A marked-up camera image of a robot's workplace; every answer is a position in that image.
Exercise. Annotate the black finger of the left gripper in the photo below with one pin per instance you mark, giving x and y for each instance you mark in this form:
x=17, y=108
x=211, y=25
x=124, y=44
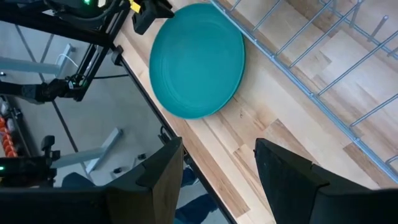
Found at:
x=161, y=9
x=144, y=21

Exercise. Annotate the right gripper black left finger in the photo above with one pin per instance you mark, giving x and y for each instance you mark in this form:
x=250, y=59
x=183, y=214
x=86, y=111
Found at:
x=149, y=199

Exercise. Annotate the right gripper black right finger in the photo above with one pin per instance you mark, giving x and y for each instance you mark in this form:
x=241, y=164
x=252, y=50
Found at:
x=298, y=193

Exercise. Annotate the teal plate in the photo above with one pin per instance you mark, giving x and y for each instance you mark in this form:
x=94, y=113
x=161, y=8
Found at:
x=196, y=62

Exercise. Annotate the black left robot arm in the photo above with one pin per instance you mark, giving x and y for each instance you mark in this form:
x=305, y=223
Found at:
x=62, y=28

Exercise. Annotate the black background robot arm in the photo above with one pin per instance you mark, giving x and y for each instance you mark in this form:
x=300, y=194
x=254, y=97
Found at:
x=28, y=169
x=46, y=90

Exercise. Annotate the yellow tape tag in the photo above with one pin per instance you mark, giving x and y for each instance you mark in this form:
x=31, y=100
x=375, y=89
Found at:
x=134, y=6

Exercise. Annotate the person's leg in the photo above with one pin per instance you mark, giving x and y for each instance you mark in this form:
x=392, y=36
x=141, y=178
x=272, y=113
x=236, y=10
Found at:
x=196, y=208

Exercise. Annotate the grey metal table leg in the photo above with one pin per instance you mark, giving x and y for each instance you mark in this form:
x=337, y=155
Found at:
x=28, y=65
x=93, y=151

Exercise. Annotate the orange objects row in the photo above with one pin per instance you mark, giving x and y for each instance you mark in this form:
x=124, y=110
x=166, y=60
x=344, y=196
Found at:
x=7, y=143

